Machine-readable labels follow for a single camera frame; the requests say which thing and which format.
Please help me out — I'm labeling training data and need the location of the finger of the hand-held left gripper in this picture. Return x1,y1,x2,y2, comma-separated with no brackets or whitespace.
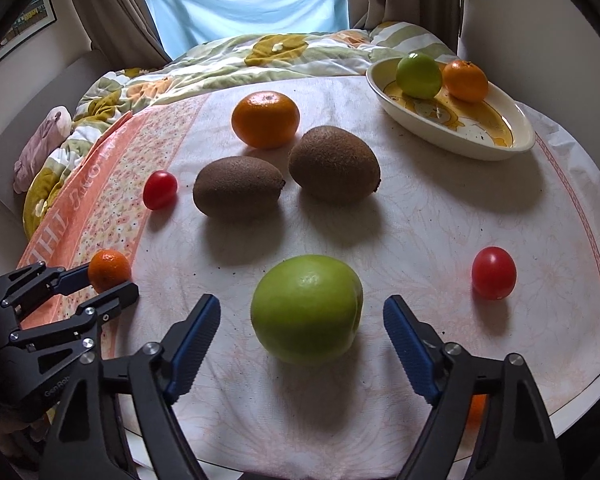
0,262,92,321
9,281,141,361

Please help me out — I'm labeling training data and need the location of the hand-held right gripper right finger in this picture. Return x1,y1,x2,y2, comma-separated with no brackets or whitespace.
382,294,566,480

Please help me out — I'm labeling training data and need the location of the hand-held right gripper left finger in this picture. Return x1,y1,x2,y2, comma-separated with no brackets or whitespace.
40,294,222,480

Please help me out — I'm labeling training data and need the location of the small mandarin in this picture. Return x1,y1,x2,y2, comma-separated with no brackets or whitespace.
442,59,489,103
467,394,488,436
88,249,132,293

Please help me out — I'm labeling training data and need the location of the large green apple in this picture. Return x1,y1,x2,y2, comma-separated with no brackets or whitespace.
250,254,364,365

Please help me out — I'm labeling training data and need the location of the red cherry tomato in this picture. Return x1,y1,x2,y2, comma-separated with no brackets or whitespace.
143,170,179,211
471,246,517,301

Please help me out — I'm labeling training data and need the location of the elongated brown kiwi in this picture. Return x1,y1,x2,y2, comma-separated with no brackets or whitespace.
193,156,286,219

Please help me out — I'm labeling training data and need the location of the plump brown kiwi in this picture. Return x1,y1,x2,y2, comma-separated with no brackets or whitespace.
288,125,382,205

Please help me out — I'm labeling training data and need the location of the cream oval bowl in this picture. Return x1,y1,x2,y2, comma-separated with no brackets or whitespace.
366,55,537,162

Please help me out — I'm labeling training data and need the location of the large orange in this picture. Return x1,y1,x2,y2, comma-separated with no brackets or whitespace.
231,91,301,150

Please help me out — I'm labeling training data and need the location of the white and pink tablecloth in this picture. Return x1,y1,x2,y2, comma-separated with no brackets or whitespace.
16,75,600,466

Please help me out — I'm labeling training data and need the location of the pink plush toy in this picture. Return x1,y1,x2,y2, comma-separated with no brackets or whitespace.
13,106,73,194

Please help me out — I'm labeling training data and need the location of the floral quilt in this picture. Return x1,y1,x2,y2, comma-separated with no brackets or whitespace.
22,21,458,241

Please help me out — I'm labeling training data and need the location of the small green apple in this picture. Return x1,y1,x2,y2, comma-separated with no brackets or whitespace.
396,52,443,100

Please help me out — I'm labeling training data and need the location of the light blue curtain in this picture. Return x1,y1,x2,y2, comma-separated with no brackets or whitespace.
144,0,352,61

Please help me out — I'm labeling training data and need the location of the framed wall picture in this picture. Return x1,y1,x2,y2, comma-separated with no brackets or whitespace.
0,0,58,81

